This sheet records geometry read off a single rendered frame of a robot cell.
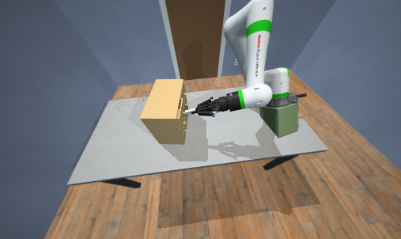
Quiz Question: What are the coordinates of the small tan chest of drawers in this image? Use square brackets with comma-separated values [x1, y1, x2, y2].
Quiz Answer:
[140, 79, 185, 144]

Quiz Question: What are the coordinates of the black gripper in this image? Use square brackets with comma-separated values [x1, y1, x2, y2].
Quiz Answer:
[185, 97, 228, 117]

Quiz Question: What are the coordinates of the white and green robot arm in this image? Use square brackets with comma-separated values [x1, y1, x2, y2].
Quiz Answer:
[223, 0, 307, 112]

